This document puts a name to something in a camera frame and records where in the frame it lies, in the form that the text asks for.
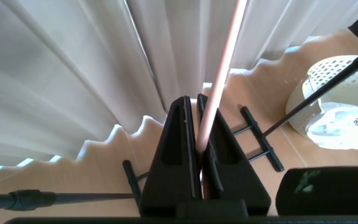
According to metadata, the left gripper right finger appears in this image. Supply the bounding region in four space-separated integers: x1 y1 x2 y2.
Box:
196 93 272 216

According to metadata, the black clothes rack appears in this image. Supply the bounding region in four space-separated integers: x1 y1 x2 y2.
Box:
0 40 358 215

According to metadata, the pink clothes hanger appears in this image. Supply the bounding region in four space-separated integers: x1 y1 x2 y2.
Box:
196 0 248 200

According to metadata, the white printed garment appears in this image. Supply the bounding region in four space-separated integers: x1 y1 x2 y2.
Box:
306 101 358 151

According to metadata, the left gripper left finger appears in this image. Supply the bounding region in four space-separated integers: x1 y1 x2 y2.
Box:
140 95 203 217

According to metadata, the white laundry basket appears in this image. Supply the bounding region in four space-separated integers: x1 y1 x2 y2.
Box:
285 55 358 138

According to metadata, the beige curtain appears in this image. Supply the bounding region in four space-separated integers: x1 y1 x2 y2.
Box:
0 0 358 175

